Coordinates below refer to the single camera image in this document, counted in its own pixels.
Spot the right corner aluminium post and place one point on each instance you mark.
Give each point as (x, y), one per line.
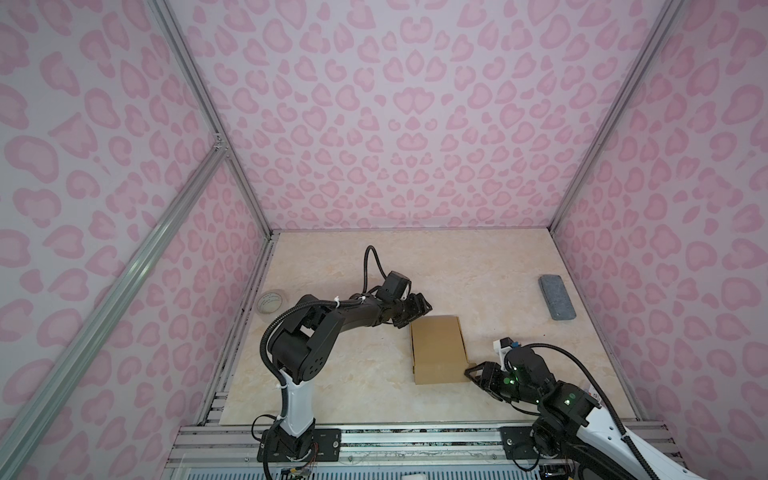
(663, 27)

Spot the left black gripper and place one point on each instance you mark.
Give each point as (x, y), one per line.
(416, 307)

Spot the left corner aluminium post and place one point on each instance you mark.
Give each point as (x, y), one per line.
(169, 25)

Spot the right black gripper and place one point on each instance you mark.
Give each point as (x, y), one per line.
(487, 377)

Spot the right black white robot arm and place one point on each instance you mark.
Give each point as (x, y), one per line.
(569, 422)

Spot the grey felt case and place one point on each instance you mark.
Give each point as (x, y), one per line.
(556, 298)

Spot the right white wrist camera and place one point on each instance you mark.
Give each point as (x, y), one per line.
(503, 346)

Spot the left diagonal aluminium strut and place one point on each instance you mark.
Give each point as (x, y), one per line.
(39, 413)

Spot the clear tape roll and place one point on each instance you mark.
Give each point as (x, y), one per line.
(270, 302)

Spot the brown cardboard box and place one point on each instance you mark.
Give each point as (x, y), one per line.
(439, 352)

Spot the corner aluminium post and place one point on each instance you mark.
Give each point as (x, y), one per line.
(169, 25)
(663, 27)

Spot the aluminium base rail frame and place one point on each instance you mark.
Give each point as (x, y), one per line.
(464, 450)

